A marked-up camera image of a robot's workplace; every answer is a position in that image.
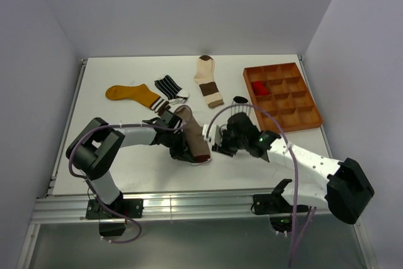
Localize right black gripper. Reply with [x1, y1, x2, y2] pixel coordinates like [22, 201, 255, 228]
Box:
[212, 127, 247, 157]

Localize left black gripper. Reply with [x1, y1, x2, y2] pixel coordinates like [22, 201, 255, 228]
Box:
[162, 130, 195, 164]

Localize taupe sock maroon stripes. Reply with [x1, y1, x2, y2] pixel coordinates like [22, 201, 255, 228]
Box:
[174, 105, 211, 165]

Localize red christmas sock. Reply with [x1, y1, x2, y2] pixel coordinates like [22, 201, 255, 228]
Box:
[251, 81, 270, 96]

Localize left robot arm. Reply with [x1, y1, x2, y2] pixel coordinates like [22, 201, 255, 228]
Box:
[65, 111, 196, 218]

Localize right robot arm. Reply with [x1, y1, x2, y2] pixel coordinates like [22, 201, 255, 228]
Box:
[202, 112, 375, 224]

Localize white black striped sock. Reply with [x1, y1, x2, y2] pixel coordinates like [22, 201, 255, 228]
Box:
[230, 96, 251, 117]

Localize navy white striped sock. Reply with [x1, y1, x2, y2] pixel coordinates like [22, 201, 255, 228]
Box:
[154, 75, 190, 104]

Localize mustard yellow striped sock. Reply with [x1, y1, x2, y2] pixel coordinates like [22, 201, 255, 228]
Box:
[105, 84, 171, 116]

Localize orange wooden compartment tray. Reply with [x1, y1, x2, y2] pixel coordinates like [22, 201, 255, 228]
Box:
[243, 62, 322, 132]

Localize cream brown block sock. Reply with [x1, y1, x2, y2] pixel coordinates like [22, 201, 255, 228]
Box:
[194, 55, 224, 109]

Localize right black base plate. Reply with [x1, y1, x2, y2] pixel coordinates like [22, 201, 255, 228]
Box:
[251, 193, 293, 215]

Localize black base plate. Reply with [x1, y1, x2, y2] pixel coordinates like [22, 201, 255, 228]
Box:
[85, 198, 143, 220]
[251, 193, 293, 215]

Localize aluminium front rail frame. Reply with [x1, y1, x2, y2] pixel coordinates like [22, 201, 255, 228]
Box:
[31, 186, 361, 222]

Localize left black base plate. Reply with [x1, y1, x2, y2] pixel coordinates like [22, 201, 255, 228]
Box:
[85, 198, 143, 220]

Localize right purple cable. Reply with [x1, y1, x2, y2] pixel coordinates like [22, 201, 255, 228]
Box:
[204, 103, 315, 268]

